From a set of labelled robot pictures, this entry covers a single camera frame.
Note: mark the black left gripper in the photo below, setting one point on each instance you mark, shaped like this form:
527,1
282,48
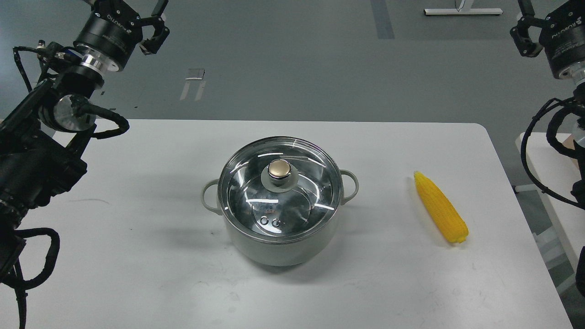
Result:
108,31

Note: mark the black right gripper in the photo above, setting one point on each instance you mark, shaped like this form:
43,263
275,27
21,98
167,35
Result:
563,36

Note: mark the yellow corn cob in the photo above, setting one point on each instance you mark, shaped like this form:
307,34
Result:
444,215

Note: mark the glass pot lid gold knob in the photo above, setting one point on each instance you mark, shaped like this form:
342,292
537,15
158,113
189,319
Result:
280,189

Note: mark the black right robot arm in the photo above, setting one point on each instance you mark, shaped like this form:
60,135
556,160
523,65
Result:
552,146

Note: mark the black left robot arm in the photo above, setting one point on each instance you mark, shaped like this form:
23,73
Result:
44,137

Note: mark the grey-green steel cooking pot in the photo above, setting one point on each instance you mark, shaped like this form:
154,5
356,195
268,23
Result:
286,253

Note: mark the white table base bar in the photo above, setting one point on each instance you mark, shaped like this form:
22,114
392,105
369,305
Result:
464,8

